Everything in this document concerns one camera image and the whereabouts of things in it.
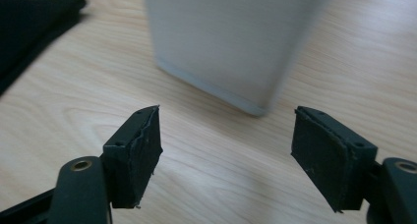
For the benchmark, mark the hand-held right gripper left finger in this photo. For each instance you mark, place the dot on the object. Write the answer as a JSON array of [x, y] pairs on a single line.
[[131, 158]]

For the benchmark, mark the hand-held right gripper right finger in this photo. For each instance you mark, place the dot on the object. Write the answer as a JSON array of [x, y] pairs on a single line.
[[324, 161]]

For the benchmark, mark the black ribbed knit cloth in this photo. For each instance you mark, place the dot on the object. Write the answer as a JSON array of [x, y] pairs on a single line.
[[26, 30]]

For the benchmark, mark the light grey box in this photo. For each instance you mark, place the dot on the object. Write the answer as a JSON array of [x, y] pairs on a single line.
[[226, 40]]

